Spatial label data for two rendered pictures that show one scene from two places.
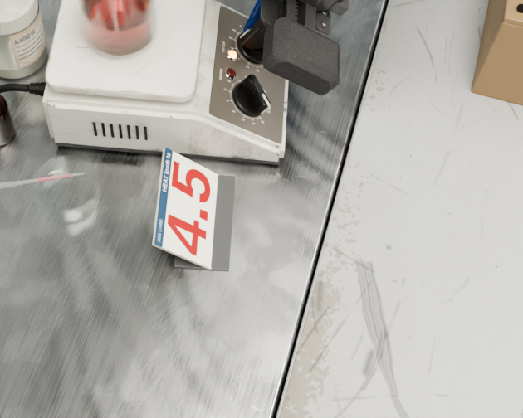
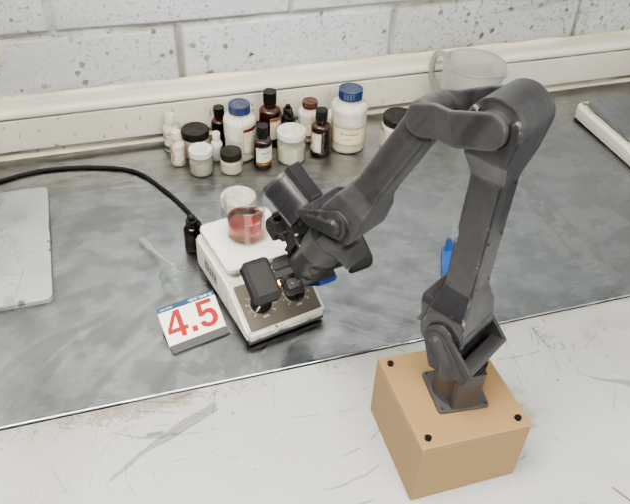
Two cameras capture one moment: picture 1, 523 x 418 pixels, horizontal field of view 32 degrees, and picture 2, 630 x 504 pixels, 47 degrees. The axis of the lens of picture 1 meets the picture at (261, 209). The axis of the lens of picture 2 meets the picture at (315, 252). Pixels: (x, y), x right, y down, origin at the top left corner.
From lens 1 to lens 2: 0.71 m
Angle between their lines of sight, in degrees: 42
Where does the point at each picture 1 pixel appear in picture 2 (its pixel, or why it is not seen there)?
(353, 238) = (227, 395)
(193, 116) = (227, 283)
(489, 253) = (261, 462)
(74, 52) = (222, 226)
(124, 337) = (114, 334)
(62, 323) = (109, 311)
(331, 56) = (266, 289)
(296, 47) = (252, 269)
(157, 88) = (223, 258)
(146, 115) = (215, 268)
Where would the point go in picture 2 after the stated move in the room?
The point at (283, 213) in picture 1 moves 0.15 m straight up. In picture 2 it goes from (222, 361) to (217, 286)
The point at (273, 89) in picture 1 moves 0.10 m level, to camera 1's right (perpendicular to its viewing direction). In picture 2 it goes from (281, 313) to (309, 361)
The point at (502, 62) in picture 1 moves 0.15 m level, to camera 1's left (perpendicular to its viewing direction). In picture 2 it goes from (377, 394) to (327, 317)
